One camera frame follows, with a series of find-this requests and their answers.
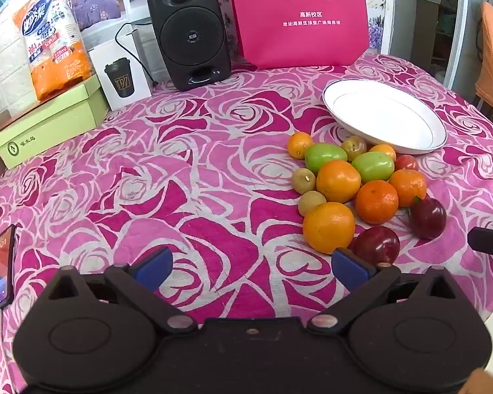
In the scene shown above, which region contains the smartphone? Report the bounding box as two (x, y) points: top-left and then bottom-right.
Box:
(0, 224), (17, 317)

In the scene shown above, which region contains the magenta paper bag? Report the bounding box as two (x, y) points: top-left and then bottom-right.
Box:
(226, 0), (368, 70)

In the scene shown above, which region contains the orange tangerine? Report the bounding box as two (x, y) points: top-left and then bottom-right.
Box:
(355, 180), (399, 225)
(388, 169), (428, 208)

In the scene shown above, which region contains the orange paper cup packet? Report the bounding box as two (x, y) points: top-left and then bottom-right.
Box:
(12, 0), (93, 101)

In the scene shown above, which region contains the purple bedding wall poster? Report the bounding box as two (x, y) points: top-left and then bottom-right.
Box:
(68, 0), (128, 35)

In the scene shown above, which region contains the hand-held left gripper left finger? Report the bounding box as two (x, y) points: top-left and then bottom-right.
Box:
(41, 248), (198, 335)

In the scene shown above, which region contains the small tangerine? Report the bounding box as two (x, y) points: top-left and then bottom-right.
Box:
(369, 143), (397, 163)
(288, 132), (314, 159)

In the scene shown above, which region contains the floral plastic sheet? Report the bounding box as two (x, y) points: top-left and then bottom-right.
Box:
(365, 0), (391, 55)

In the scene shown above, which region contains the black speaker cable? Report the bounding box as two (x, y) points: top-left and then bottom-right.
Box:
(115, 22), (159, 89)

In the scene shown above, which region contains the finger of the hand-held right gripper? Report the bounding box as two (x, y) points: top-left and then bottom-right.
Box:
(467, 228), (493, 274)

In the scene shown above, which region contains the white panel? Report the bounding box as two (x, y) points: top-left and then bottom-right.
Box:
(384, 0), (407, 56)

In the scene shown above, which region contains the pink rose tablecloth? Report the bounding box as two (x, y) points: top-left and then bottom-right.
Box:
(0, 51), (493, 394)

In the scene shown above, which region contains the small green kiwi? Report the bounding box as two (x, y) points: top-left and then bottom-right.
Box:
(292, 168), (317, 194)
(298, 191), (327, 217)

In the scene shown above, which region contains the green jujube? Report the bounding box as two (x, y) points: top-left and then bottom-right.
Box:
(304, 143), (348, 175)

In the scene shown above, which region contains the dark red plum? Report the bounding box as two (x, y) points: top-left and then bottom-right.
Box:
(409, 197), (448, 240)
(353, 226), (401, 267)

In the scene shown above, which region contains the black speaker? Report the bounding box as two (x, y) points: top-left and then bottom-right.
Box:
(147, 0), (233, 92)

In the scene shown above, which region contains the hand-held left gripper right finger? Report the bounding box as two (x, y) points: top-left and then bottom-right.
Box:
(307, 248), (463, 334)

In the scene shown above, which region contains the white door frame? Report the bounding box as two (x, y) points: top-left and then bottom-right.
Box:
(444, 0), (491, 99)

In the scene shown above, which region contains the green shoebox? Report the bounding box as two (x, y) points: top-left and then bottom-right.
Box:
(0, 75), (109, 170)

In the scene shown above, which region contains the large orange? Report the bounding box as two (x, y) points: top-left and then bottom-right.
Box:
(316, 160), (362, 204)
(303, 201), (356, 254)

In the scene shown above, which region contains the white plate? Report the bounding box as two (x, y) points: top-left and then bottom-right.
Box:
(322, 79), (448, 155)

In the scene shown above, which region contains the yellow-green plum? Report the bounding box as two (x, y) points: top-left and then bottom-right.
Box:
(340, 135), (368, 157)

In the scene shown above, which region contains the white box with cup print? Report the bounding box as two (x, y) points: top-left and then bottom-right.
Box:
(88, 41), (153, 111)

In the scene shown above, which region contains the small red plum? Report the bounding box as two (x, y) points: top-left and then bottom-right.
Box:
(394, 154), (420, 172)

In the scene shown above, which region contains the large green apple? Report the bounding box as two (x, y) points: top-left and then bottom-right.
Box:
(351, 152), (395, 184)

